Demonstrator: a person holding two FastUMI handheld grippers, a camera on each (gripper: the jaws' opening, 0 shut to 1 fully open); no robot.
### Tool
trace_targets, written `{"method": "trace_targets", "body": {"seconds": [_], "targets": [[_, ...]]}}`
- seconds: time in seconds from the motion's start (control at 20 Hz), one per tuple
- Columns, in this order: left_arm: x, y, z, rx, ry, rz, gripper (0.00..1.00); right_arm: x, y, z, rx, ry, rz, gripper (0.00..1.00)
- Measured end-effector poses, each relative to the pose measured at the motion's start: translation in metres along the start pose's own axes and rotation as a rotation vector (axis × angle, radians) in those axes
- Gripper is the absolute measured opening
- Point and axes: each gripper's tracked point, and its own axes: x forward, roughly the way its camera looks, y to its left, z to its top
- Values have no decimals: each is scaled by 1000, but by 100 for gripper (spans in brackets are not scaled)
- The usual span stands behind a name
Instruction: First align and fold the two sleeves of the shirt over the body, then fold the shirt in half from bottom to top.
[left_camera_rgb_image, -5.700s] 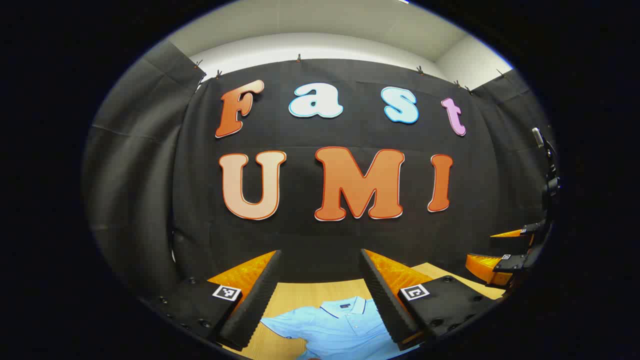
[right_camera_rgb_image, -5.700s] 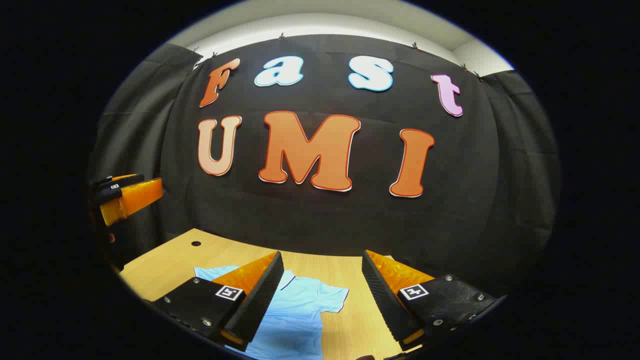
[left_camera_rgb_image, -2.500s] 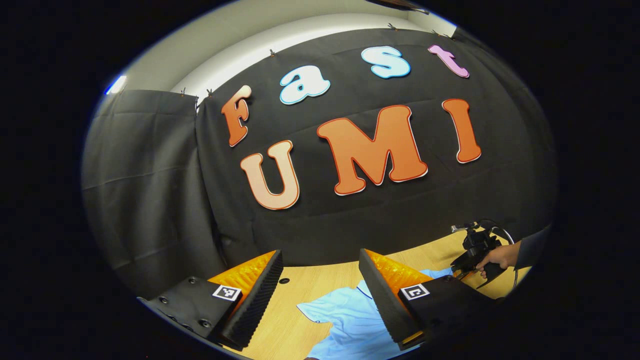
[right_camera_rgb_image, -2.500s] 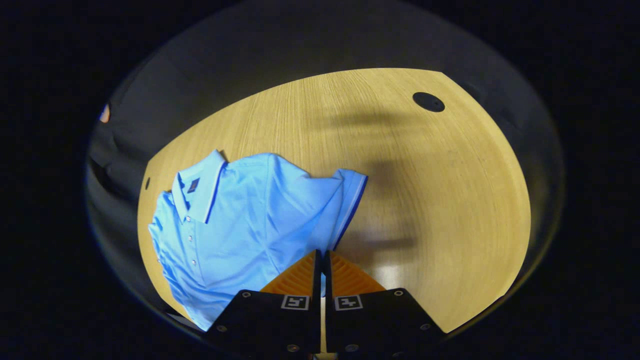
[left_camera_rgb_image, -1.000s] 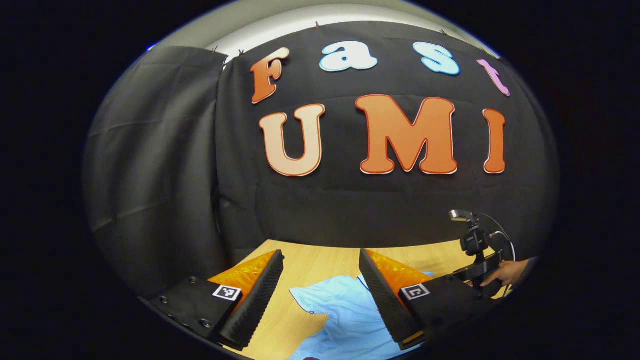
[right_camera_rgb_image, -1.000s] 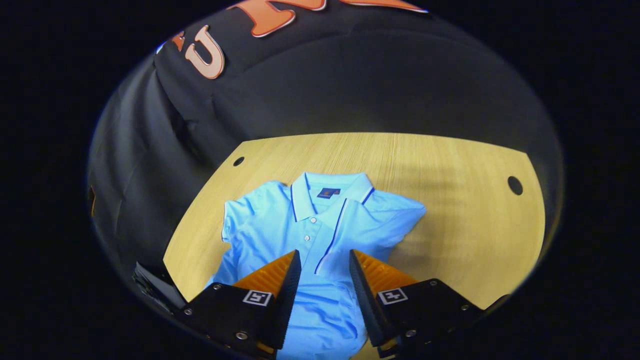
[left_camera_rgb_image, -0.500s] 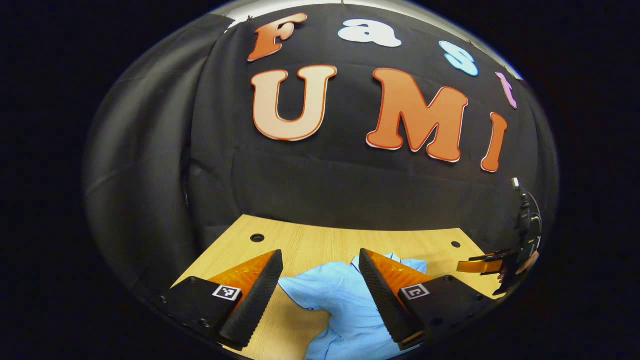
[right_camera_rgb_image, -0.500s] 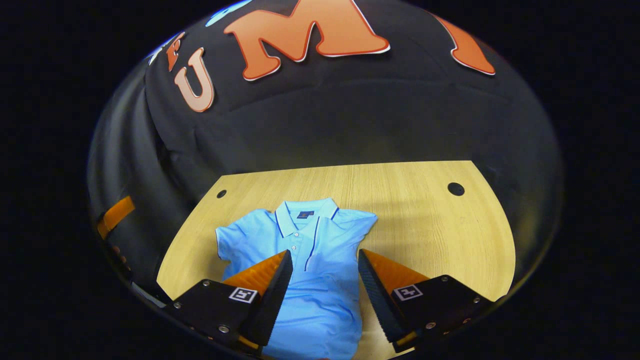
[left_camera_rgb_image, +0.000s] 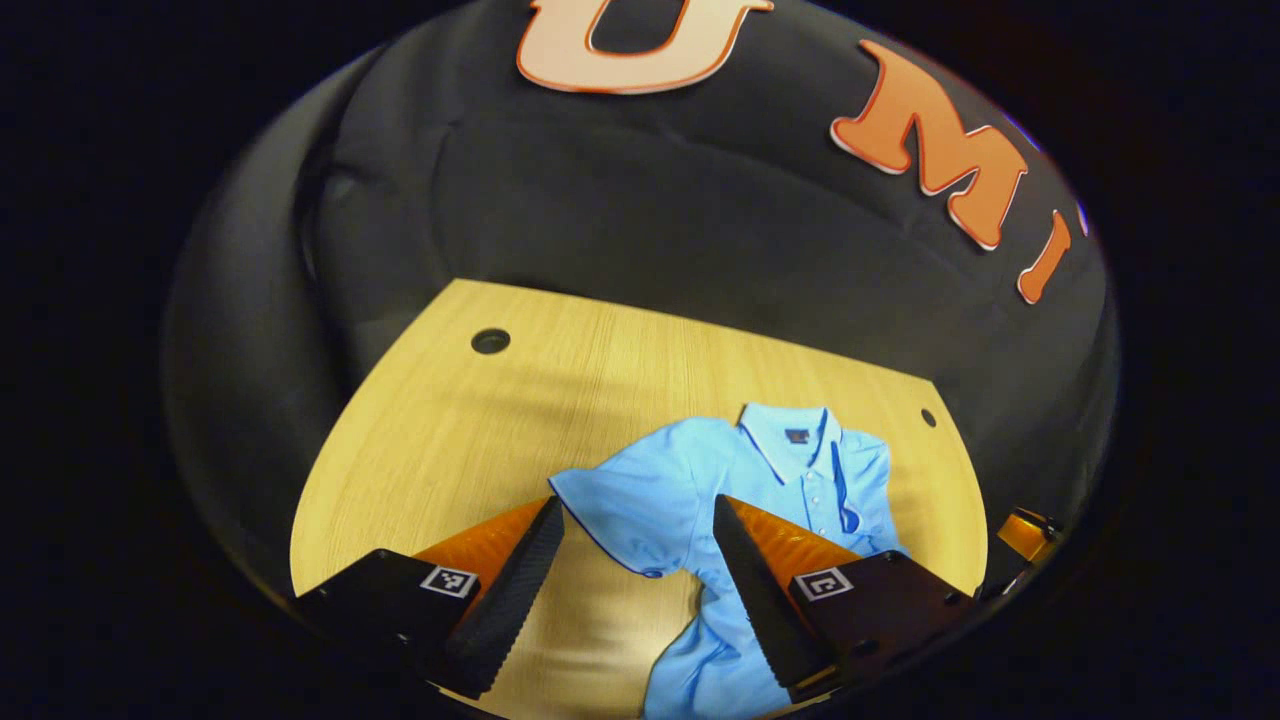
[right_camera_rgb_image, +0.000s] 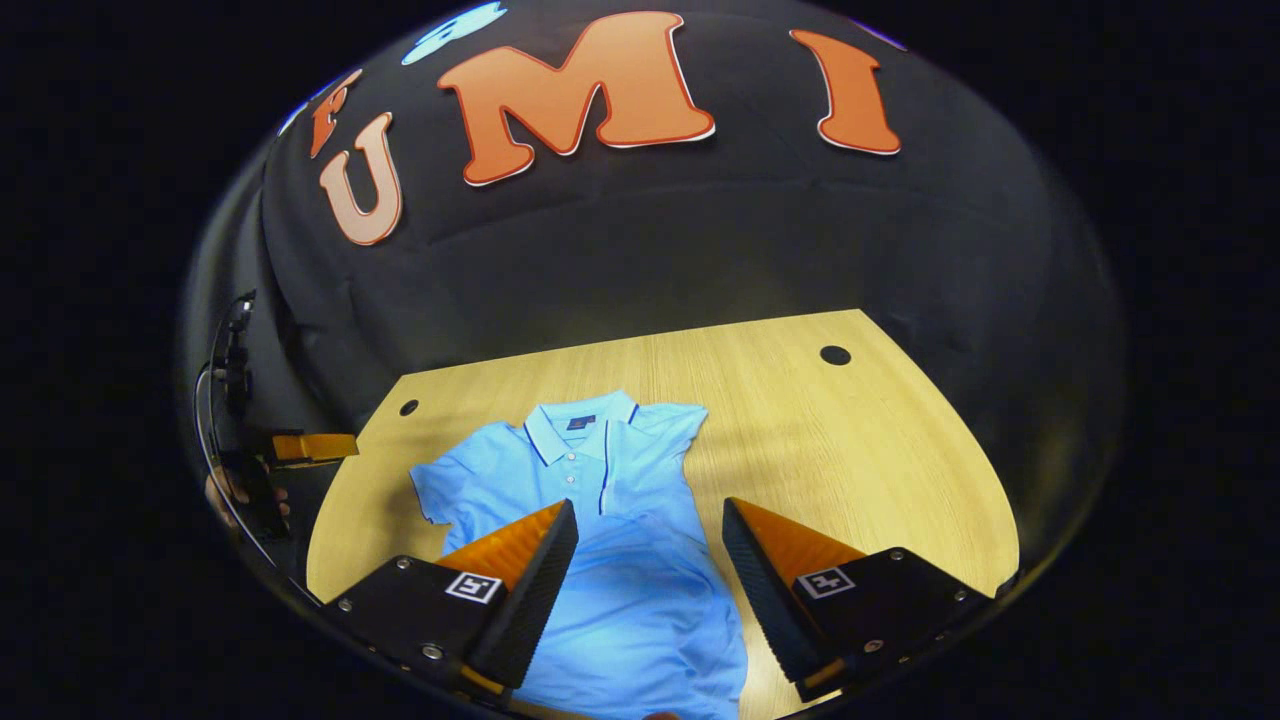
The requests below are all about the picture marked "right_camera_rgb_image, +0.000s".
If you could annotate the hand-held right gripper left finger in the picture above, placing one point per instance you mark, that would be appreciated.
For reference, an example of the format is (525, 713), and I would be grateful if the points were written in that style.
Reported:
(525, 600)

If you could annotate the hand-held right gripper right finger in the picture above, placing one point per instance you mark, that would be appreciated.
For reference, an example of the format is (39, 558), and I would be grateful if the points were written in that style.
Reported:
(770, 600)

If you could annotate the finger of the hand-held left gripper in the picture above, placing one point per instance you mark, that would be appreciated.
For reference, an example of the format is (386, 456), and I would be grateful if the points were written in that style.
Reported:
(310, 447)

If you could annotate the light blue T-shirt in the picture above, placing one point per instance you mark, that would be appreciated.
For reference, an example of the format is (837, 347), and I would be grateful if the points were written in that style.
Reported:
(640, 600)

